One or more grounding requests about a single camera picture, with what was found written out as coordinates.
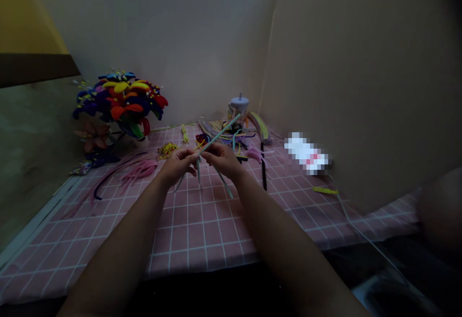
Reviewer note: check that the person's left hand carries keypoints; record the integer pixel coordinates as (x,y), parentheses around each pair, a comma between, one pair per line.
(175,164)

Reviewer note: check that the person's right hand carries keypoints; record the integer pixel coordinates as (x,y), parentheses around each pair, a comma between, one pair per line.
(223,160)

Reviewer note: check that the person's right fingers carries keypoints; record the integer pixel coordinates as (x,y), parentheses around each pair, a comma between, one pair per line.
(209,155)

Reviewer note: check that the person's left fingers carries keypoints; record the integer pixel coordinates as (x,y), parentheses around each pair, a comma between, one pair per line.
(190,154)

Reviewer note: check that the bundle of light blue pipe cleaners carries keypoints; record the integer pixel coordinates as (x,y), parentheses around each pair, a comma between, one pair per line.
(213,151)

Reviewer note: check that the yellow pipe cleaner bundle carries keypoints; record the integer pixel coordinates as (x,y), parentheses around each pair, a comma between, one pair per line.
(184,133)

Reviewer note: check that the pile of yellow stamens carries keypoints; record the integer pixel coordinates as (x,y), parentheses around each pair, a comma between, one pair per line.
(168,150)

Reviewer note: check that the pile of mixed pipe cleaners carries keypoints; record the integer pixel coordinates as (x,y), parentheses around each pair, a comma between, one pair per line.
(231,134)

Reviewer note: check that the grey tumbler with straw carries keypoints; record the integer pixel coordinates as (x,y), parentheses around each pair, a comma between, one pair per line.
(238,113)

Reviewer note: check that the black pipe cleaner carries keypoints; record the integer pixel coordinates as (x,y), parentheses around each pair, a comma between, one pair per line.
(264,167)

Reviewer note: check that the pile of pink pipe cleaners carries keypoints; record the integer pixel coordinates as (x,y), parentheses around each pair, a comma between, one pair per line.
(135,172)

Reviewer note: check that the bundle of yellow green pipe cleaners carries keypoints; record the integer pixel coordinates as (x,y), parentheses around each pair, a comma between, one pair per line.
(261,125)

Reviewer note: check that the pink checked tablecloth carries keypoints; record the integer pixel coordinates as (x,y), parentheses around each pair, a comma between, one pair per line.
(187,219)

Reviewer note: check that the purple pipe cleaner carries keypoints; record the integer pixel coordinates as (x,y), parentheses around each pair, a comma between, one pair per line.
(108,178)

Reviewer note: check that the colourful pipe cleaner flower bouquet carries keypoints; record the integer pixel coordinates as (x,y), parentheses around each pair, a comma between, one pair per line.
(122,102)

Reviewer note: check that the dark blue pipe cleaner flower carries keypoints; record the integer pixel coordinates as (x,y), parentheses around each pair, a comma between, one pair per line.
(103,158)

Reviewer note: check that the pink pipe cleaner flower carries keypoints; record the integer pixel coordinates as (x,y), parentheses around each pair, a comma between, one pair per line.
(94,137)

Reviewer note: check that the white box with red print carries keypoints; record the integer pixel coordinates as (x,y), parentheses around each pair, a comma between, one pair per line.
(306,154)

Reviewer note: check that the yellow green pipe cleaner piece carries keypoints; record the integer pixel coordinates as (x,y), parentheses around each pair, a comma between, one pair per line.
(325,190)

